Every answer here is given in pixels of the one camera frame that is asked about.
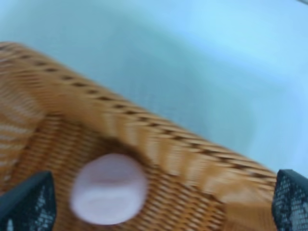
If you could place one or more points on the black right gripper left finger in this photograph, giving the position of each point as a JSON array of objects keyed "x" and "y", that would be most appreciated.
[{"x": 30, "y": 205}]

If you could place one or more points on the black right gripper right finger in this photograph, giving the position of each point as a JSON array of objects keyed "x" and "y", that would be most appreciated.
[{"x": 290, "y": 201}]

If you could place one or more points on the orange wicker basket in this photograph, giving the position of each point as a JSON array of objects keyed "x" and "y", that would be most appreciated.
[{"x": 53, "y": 119}]

